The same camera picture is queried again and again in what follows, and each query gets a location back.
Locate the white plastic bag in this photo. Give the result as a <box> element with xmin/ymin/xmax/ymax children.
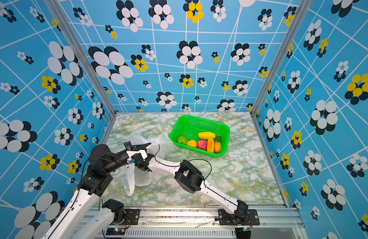
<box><xmin>113</xmin><ymin>131</ymin><xmax>174</xmax><ymax>196</ymax></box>

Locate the green round fruit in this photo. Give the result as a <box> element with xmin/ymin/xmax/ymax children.
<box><xmin>177</xmin><ymin>135</ymin><xmax>188</xmax><ymax>145</ymax></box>

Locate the small orange yellow fruit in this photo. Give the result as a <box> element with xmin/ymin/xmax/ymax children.
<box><xmin>187</xmin><ymin>140</ymin><xmax>198</xmax><ymax>148</ymax></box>

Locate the pink red round fruit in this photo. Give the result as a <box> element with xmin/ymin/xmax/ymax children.
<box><xmin>197</xmin><ymin>139</ymin><xmax>208</xmax><ymax>151</ymax></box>

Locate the yellow mango fruit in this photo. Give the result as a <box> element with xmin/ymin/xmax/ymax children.
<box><xmin>198</xmin><ymin>131</ymin><xmax>216</xmax><ymax>140</ymax></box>

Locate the orange green papaya fruit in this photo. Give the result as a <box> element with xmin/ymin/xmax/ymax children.
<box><xmin>214</xmin><ymin>136</ymin><xmax>222</xmax><ymax>153</ymax></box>

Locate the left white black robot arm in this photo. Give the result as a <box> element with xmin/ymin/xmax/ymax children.
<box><xmin>43</xmin><ymin>142</ymin><xmax>150</xmax><ymax>239</ymax></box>

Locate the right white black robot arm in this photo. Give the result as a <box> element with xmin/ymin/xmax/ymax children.
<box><xmin>132</xmin><ymin>153</ymin><xmax>253</xmax><ymax>225</ymax></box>

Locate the green plastic basket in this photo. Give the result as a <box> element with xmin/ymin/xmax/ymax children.
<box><xmin>169</xmin><ymin>115</ymin><xmax>230</xmax><ymax>157</ymax></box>

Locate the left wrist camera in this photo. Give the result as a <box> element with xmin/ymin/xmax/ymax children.
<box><xmin>126</xmin><ymin>149</ymin><xmax>148</xmax><ymax>164</ymax></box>

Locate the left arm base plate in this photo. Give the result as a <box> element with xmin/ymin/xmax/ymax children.
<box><xmin>110</xmin><ymin>209</ymin><xmax>141</xmax><ymax>226</ymax></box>

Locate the aluminium front rail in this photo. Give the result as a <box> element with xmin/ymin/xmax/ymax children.
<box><xmin>49</xmin><ymin>206</ymin><xmax>310</xmax><ymax>239</ymax></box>

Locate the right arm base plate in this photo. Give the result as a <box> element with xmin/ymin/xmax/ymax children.
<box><xmin>215</xmin><ymin>209</ymin><xmax>260</xmax><ymax>226</ymax></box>

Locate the left aluminium corner post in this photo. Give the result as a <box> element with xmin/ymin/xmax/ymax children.
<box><xmin>44</xmin><ymin>1</ymin><xmax>116</xmax><ymax>117</ymax></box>

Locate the aluminium corner post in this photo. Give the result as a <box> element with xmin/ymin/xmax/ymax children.
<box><xmin>252</xmin><ymin>0</ymin><xmax>313</xmax><ymax>116</ymax></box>
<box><xmin>44</xmin><ymin>1</ymin><xmax>116</xmax><ymax>117</ymax></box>

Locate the right aluminium corner post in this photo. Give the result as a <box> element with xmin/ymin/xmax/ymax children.
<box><xmin>252</xmin><ymin>0</ymin><xmax>313</xmax><ymax>116</ymax></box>

